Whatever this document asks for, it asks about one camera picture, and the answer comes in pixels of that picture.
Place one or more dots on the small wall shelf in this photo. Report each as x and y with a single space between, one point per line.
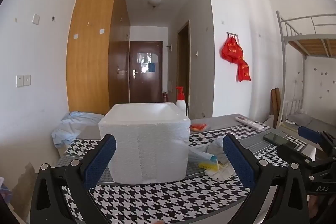
168 47

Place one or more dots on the houndstooth patterned mat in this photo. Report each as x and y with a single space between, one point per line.
157 203

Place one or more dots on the leaning wooden boards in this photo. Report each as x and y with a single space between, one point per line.
275 106

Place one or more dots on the white wall switch box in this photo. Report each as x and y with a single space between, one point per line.
36 19

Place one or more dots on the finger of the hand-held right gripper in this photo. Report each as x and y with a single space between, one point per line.
309 133
294 153

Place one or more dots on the red plastic bag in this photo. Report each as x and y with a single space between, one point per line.
231 50
243 71

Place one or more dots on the white remote control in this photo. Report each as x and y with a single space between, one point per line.
249 123

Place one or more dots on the round ceiling lamp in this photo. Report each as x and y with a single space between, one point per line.
154 1

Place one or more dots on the yellow foam net sleeve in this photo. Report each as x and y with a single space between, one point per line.
207 166

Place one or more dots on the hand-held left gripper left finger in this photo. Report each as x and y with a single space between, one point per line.
101 161

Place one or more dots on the blue-capped plastic tube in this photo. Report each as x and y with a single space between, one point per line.
200 153

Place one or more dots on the wooden wardrobe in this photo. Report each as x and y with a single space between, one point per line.
89 69

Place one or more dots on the light blue cloth pile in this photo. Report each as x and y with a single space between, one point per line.
73 127

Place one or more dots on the red snack packet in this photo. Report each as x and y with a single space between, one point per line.
198 127

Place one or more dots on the white foam wrap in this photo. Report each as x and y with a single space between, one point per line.
223 171

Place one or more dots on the red fire extinguisher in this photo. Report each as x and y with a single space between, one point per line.
165 97

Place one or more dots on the metal wall hook rack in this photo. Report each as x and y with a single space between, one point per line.
233 34

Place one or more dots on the white bottle with red pump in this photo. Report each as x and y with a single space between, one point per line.
180 104

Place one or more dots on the dark brown entrance door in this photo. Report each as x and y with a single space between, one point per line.
147 82

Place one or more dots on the brown side door frame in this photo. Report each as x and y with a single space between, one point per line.
183 69

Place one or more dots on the grey cloth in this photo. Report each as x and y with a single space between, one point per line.
211 146

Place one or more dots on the double wall socket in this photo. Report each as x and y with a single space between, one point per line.
23 80

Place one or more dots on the white foam box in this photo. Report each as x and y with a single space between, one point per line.
147 145

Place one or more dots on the black phone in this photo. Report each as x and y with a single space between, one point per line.
278 138

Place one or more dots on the grey metal bunk bed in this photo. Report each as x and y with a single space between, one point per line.
309 43

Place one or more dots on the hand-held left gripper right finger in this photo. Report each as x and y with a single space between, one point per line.
239 161

